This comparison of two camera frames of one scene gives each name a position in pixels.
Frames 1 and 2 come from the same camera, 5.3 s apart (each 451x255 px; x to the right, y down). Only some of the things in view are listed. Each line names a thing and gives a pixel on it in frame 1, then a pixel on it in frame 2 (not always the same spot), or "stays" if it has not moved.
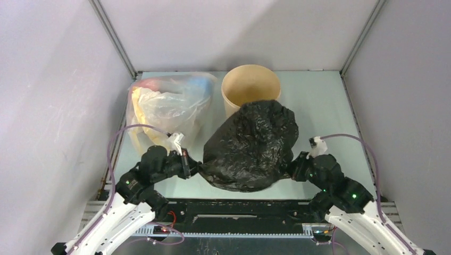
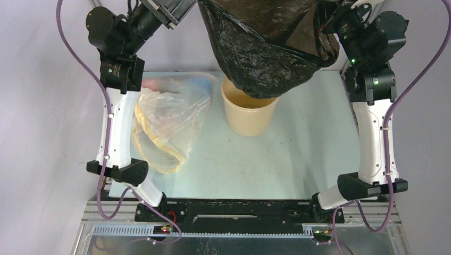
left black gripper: [193, 168] to [169, 13]
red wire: [172, 212] stays
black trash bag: [251, 147] to [268, 45]
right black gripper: [295, 169] to [331, 19]
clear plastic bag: [179, 103] stays
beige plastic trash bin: [248, 83] to [246, 116]
